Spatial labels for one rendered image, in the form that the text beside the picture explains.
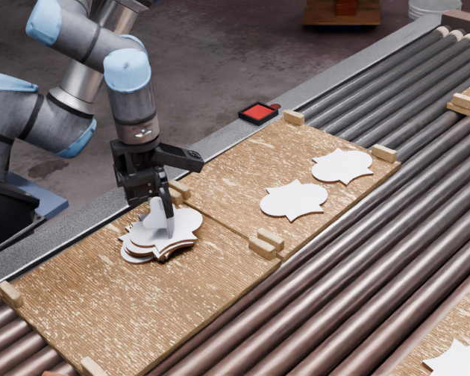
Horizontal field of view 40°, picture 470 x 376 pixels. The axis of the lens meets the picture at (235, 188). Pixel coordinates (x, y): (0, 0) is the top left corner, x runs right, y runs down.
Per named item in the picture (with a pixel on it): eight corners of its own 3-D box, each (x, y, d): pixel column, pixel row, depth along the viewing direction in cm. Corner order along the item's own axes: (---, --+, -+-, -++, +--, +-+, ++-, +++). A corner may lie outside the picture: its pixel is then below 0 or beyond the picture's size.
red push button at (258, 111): (242, 117, 173) (242, 112, 172) (258, 108, 176) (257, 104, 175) (258, 124, 169) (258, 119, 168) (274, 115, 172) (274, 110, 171)
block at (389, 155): (370, 155, 150) (371, 145, 148) (374, 151, 151) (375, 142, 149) (392, 164, 146) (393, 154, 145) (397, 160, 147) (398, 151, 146)
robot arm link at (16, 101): (-37, 116, 151) (-13, 63, 151) (19, 140, 157) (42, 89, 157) (-36, 119, 140) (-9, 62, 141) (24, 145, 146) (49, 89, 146)
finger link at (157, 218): (146, 246, 123) (134, 201, 121) (175, 236, 125) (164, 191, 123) (151, 250, 121) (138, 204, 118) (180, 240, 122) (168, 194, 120)
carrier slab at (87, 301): (-1, 298, 123) (-3, 292, 122) (163, 196, 145) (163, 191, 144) (109, 403, 102) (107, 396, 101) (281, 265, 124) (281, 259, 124)
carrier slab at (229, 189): (165, 195, 146) (164, 189, 145) (283, 121, 168) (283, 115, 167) (283, 262, 125) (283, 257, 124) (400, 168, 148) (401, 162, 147)
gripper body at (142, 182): (117, 189, 124) (106, 134, 117) (160, 176, 127) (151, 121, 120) (129, 210, 118) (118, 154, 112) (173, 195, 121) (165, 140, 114)
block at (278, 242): (256, 241, 128) (255, 230, 127) (262, 236, 129) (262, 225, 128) (279, 254, 125) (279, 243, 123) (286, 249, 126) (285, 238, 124)
